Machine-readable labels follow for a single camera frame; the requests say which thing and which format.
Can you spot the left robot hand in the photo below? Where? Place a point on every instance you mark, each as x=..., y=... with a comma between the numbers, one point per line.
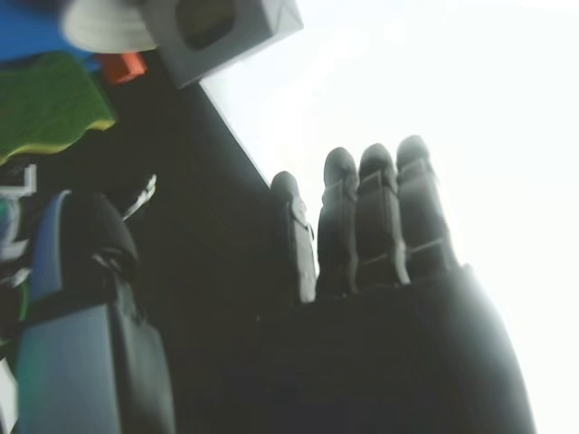
x=339, y=352

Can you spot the yellow green sponge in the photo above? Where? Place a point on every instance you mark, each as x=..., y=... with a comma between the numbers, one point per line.
x=50, y=108

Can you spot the grey cardboard speaker box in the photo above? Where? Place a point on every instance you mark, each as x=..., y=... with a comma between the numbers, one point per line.
x=226, y=40

